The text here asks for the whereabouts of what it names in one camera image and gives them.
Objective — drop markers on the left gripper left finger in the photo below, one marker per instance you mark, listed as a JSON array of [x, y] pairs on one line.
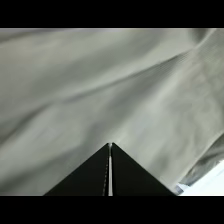
[[90, 176]]

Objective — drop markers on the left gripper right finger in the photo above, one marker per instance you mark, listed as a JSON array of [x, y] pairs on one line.
[[133, 178]]

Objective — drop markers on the grey garment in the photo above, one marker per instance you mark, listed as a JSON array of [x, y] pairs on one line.
[[100, 90]]

